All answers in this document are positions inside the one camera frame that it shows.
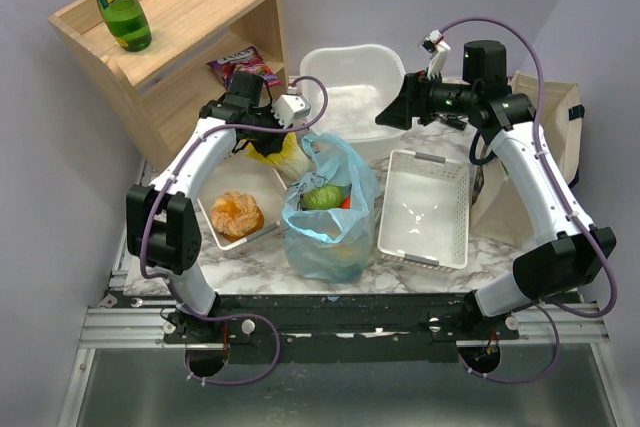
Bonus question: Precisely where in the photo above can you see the yellow cabbage toy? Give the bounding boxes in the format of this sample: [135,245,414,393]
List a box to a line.
[246,133,313,182]

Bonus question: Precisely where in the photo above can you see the orange bread slice toy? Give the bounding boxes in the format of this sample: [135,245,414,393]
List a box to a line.
[209,191,265,242]

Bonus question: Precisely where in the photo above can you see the green lettuce toy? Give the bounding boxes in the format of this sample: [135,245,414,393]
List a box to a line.
[300,184,351,210]

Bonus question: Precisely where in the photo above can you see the light blue plastic grocery bag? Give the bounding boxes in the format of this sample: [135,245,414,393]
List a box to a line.
[281,134,380,284]

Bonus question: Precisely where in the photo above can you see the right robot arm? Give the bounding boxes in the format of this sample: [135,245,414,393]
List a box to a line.
[375,31,616,318]

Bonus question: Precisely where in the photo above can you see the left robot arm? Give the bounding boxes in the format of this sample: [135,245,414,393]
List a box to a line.
[126,72,310,316]

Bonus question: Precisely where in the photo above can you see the small black tool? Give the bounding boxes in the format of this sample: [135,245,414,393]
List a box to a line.
[438,115,467,131]

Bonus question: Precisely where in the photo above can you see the large white plastic tub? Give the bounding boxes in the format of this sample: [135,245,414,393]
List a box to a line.
[299,44,405,162]

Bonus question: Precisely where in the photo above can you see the pink candy bag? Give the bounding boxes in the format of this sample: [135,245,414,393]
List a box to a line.
[207,46,283,91]

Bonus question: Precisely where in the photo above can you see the white perforated plastic basket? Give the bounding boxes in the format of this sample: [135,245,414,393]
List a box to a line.
[377,150,470,272]

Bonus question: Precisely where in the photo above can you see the floral canvas tote bag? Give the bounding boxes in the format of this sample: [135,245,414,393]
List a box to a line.
[470,81,585,248]

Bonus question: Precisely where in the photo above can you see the wooden shelf unit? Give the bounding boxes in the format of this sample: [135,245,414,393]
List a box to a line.
[49,0,288,170]

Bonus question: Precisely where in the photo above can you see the green glass bottle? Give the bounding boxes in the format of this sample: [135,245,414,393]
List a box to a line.
[96,0,152,52]

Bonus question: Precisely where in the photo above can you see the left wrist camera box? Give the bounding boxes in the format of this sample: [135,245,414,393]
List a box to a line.
[272,94,311,128]

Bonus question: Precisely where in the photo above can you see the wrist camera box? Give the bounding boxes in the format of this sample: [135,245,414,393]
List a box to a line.
[272,94,311,128]
[421,30,451,80]

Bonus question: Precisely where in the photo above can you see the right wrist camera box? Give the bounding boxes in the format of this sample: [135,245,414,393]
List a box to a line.
[421,30,451,80]

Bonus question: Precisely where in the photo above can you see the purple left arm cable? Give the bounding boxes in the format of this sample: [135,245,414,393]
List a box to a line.
[139,75,330,388]

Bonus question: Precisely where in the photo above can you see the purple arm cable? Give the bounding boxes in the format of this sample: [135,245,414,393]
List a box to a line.
[439,16,619,384]
[139,75,330,388]

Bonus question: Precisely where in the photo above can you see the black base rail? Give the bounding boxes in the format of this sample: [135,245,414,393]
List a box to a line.
[82,294,519,364]

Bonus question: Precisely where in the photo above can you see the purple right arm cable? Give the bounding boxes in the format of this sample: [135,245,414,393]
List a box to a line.
[439,16,619,384]

